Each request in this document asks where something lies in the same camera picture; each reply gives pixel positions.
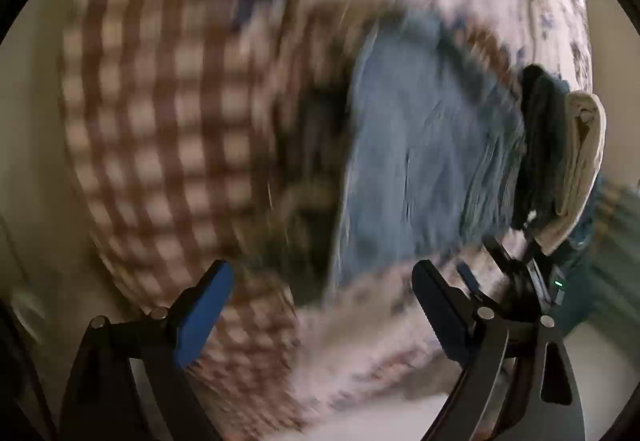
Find blue denim jeans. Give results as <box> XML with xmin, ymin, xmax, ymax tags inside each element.
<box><xmin>329</xmin><ymin>13</ymin><xmax>525</xmax><ymax>291</ymax></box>

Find dark teal folded garment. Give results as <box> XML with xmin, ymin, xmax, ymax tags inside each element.
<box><xmin>552</xmin><ymin>175</ymin><xmax>604</xmax><ymax>279</ymax></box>

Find folded black garment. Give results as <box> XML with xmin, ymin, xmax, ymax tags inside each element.
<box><xmin>512</xmin><ymin>64</ymin><xmax>570</xmax><ymax>230</ymax></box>

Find folded cream garment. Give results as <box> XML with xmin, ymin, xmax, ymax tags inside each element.
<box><xmin>535</xmin><ymin>91</ymin><xmax>606</xmax><ymax>256</ymax></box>

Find patterned white brown bedspread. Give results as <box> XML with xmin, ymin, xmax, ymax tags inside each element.
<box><xmin>61</xmin><ymin>0</ymin><xmax>592</xmax><ymax>440</ymax></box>

